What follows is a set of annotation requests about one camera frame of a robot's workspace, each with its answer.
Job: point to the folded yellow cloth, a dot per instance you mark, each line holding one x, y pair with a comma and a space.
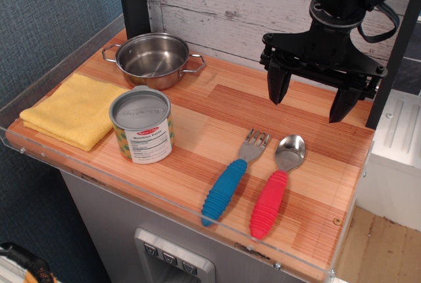
77, 113

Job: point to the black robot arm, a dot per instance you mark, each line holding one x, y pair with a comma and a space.
348, 15

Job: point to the small stainless steel pot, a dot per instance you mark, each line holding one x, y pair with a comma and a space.
155, 60

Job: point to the black vertical post right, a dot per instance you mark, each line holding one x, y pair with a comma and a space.
397, 54

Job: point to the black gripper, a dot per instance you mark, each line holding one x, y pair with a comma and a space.
323, 55

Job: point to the silver dispenser button panel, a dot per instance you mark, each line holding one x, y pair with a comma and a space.
164, 261

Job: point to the red handled spoon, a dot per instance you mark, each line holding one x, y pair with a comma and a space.
289, 155

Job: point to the clear acrylic table guard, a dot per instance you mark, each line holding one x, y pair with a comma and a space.
213, 111

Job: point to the white toy sink unit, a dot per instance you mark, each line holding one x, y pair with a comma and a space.
390, 182

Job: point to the black and orange object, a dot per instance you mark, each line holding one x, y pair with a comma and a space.
20, 265

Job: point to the blue handled fork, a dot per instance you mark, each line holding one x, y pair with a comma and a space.
221, 193

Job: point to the black vertical post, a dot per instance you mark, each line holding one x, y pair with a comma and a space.
397, 54
136, 17

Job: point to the black vertical post left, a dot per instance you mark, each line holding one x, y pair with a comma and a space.
136, 17

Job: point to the toy food can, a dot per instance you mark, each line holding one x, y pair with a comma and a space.
143, 125

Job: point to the grey toy fridge cabinet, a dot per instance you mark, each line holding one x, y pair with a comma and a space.
112, 219

